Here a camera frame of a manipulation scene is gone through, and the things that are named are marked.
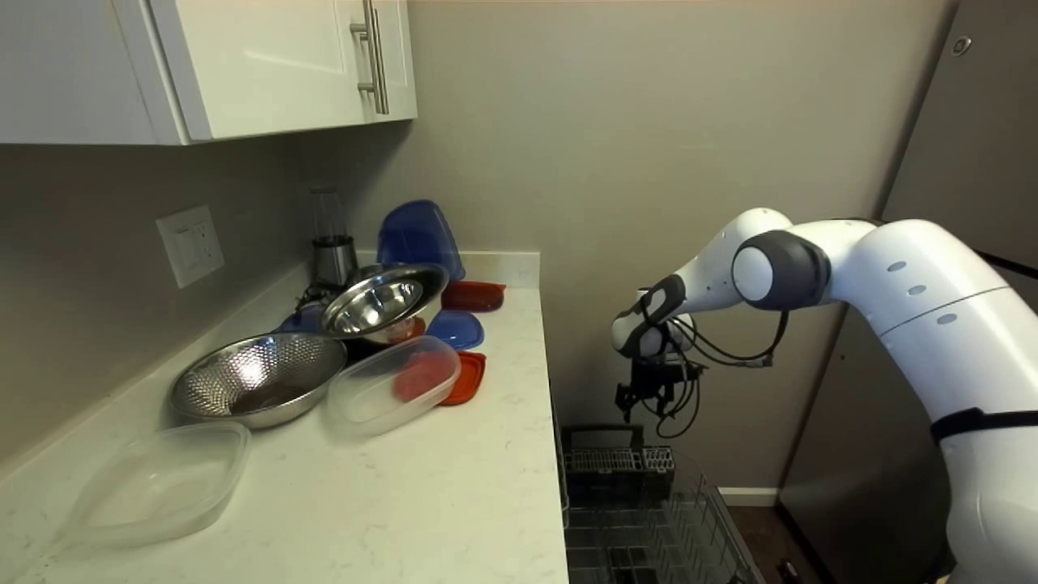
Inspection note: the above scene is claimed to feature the blue plastic lid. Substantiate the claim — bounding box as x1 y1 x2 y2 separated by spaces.
424 306 490 353

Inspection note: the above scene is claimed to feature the steel cabinet handle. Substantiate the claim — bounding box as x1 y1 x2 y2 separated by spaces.
348 0 391 118

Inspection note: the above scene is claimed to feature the small steel mixing bowl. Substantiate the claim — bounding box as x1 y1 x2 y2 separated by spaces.
317 262 455 342

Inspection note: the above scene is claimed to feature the white stone countertop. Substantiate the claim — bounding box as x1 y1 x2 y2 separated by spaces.
0 246 575 584

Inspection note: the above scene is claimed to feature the grey wire lower dishwasher rack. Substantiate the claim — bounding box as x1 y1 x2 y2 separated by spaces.
556 421 768 584

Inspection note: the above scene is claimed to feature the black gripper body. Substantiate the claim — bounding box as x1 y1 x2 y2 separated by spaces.
611 358 704 428

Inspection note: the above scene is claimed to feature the large steel mixing bowl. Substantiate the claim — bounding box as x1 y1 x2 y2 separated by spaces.
165 327 354 434

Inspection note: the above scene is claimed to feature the white upper cabinet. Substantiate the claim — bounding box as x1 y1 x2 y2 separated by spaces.
0 0 420 149

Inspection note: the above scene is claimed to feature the white wall outlet plate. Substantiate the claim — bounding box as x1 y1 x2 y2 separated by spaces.
151 200 229 293

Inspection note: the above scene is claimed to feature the small red plastic lid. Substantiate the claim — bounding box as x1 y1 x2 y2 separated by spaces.
378 311 428 347

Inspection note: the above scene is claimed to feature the blue plastic container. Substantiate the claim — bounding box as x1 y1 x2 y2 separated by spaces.
373 197 469 289

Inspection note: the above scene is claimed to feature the grey door panel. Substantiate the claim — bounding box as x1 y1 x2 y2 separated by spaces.
775 0 1038 584

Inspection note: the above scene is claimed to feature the red plastic container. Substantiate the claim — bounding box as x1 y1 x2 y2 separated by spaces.
438 275 509 315

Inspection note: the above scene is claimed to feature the shallow clear plastic container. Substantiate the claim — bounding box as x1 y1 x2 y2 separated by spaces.
58 417 256 551

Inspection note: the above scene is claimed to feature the steel blender cup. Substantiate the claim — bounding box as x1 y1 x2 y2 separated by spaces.
304 185 364 297

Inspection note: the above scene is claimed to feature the black cutlery basket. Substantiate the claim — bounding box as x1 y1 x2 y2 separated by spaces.
563 425 680 511

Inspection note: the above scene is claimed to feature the tilted clear plastic container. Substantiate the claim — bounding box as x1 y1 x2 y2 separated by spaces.
317 332 467 446

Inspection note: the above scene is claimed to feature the flat red plastic lid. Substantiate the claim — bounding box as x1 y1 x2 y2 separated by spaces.
391 347 490 409

